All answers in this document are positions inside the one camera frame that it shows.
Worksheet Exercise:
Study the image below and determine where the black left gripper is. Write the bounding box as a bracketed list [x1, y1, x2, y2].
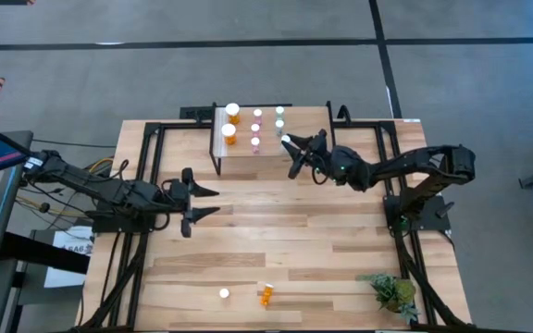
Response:
[162, 166, 221, 238]

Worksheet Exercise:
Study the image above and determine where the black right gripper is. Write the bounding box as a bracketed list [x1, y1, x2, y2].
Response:
[280, 129, 373, 191]

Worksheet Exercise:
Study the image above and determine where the large orange medicine bottle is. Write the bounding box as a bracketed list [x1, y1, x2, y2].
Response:
[220, 122, 238, 146]
[224, 102, 242, 125]

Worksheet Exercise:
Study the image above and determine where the wooden shelf with black legs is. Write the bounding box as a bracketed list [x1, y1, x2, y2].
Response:
[209, 101, 340, 177]

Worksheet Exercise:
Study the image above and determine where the white paper sheet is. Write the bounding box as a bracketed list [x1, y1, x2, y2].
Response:
[43, 225, 96, 289]

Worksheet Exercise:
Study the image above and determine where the black stand base beam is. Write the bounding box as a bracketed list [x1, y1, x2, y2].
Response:
[0, 230, 91, 275]

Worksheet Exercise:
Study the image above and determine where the potted green succulent plant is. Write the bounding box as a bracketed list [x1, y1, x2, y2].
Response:
[356, 272, 420, 326]

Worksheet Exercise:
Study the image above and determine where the black cable loop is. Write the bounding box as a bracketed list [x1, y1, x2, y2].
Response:
[335, 105, 353, 125]

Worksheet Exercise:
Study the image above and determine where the black aluminium table frame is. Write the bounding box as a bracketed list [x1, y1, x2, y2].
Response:
[74, 118, 469, 332]

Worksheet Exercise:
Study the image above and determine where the yellow cable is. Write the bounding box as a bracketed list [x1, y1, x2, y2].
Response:
[88, 157, 116, 175]

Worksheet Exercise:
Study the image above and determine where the black floor cable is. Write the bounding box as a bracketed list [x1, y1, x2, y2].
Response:
[32, 139, 116, 150]

